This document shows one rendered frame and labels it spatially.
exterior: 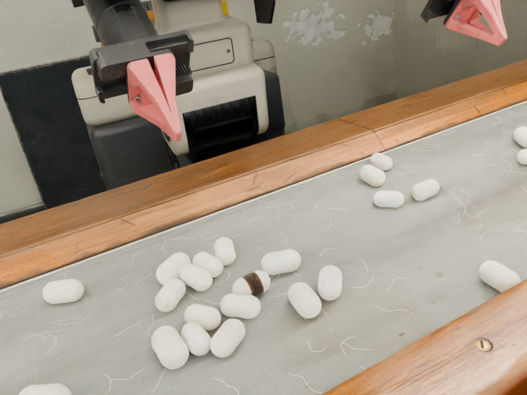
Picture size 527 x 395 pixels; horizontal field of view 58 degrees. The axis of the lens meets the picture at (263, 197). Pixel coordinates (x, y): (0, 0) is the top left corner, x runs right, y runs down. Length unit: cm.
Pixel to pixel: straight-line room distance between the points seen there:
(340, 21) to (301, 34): 25
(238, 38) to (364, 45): 190
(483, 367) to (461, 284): 11
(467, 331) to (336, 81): 255
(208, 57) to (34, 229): 58
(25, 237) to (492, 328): 45
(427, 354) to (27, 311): 34
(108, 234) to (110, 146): 76
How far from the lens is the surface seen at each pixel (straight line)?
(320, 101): 279
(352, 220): 50
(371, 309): 38
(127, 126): 129
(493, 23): 72
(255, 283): 39
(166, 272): 43
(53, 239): 55
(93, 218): 56
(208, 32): 103
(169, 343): 35
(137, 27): 52
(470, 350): 32
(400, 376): 30
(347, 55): 284
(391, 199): 51
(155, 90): 47
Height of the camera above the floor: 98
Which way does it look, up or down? 25 degrees down
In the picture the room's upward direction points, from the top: 9 degrees counter-clockwise
